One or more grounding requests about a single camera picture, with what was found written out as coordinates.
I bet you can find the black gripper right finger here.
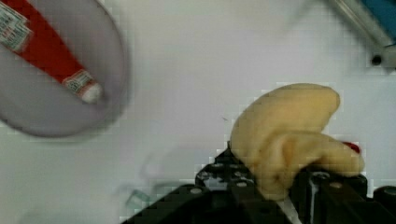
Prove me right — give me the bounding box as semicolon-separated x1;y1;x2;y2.
290;166;396;224

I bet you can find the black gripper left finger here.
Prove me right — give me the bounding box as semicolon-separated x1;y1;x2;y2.
121;148;292;224

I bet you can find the dark red toy strawberry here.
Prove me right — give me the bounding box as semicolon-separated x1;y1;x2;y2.
343;142;361;154

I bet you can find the black toaster oven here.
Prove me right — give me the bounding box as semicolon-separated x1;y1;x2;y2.
324;0;396;71

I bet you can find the grey round plate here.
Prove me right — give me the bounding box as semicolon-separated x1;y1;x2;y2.
0;0;130;137

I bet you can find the peeled toy banana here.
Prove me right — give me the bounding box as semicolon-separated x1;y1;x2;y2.
230;83;364;201

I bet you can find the red ketchup bottle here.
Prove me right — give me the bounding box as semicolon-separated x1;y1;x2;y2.
0;0;103;104

